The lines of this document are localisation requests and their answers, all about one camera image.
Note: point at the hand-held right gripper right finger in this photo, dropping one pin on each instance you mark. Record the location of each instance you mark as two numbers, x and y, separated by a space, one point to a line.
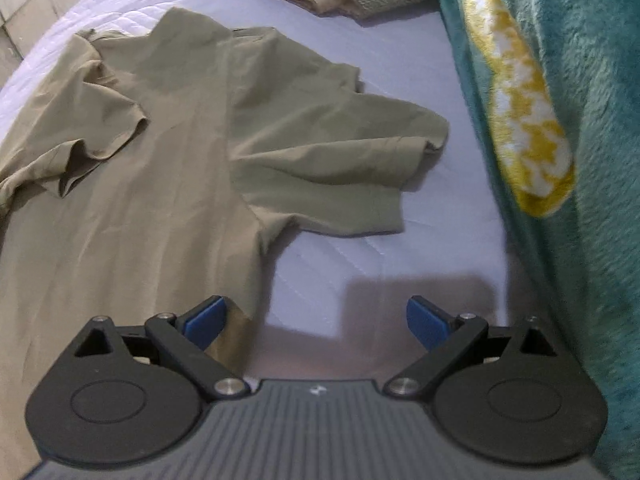
425 321

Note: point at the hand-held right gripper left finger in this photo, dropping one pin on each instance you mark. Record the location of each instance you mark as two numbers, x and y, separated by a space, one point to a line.
207 321

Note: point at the khaki short-sleeved shirt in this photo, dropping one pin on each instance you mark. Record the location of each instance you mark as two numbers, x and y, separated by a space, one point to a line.
165 170

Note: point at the teal printed fleece blanket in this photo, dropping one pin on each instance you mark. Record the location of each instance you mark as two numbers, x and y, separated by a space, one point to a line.
575 160

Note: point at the lilac bed sheet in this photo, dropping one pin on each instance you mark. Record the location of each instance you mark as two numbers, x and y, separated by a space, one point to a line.
400 70

